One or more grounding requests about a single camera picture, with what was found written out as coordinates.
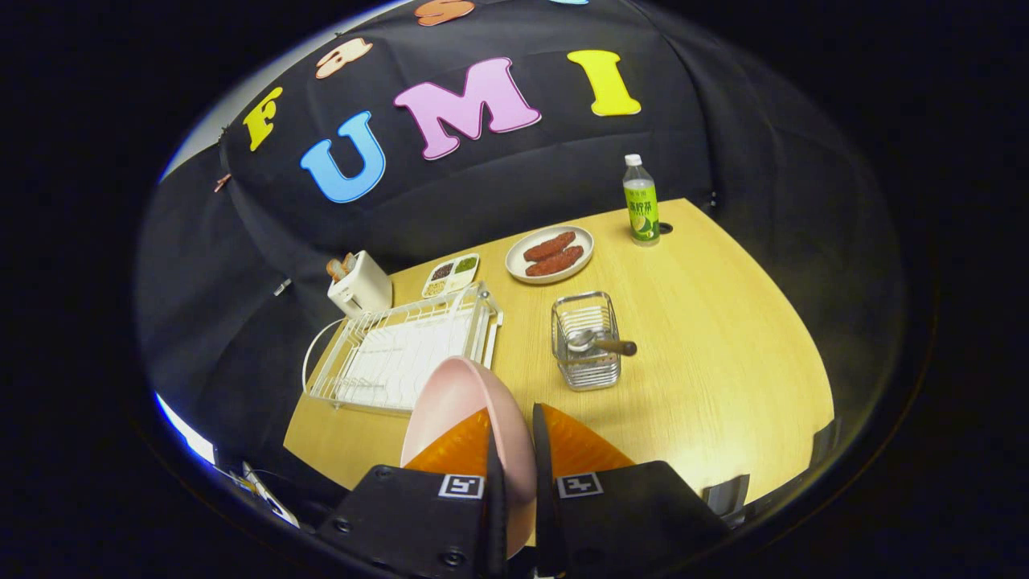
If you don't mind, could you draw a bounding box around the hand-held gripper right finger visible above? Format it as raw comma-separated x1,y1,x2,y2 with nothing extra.
532,402,732,579

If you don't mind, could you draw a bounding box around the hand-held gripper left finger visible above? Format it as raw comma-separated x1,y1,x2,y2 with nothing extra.
318,406,509,579

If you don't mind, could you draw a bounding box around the pink plate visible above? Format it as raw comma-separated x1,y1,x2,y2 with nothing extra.
400,356,538,560

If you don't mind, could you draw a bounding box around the metal wire basket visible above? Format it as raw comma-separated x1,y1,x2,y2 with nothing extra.
551,291,622,392

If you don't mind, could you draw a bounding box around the metal spoon with wooden handle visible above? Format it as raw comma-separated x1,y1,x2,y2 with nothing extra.
567,328,637,357

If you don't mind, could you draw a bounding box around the white wire dish rack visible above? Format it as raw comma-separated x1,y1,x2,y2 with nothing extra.
302,281,504,417

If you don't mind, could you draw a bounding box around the white plate with sausages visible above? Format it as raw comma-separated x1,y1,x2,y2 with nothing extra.
505,224,595,285

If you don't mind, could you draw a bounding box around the white three-compartment condiment tray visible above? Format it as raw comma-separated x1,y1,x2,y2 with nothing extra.
421,253,481,300

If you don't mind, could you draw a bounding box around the red sausage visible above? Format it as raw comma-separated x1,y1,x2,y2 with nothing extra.
526,245,585,277
523,231,577,263

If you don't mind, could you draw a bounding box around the white toaster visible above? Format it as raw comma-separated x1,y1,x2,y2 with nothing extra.
326,250,394,318

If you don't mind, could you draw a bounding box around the green label drink bottle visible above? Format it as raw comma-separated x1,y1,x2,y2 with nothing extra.
623,154,661,247

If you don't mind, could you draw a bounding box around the black backdrop cloth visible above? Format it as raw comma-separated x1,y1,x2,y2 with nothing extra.
133,0,909,483

